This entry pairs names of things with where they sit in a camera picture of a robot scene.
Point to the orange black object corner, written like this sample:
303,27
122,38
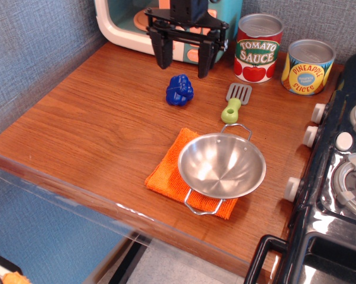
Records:
11,273

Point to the blue toy blueberries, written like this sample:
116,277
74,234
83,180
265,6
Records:
179,91

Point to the green handled toy spatula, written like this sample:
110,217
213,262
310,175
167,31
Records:
238,94

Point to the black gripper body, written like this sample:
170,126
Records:
185,21

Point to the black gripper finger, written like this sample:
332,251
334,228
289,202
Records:
207,52
163,50

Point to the pineapple slices can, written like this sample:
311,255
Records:
307,66

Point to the tomato sauce can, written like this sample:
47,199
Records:
257,47

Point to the toy microwave oven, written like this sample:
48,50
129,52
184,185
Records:
124,23

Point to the clear acrylic barrier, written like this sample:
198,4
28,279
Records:
55,240

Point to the orange microfibre cloth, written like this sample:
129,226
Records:
166,180

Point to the steel two-handled bowl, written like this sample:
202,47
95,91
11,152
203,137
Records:
222,166

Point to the black toy stove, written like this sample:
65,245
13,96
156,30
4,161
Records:
321,245

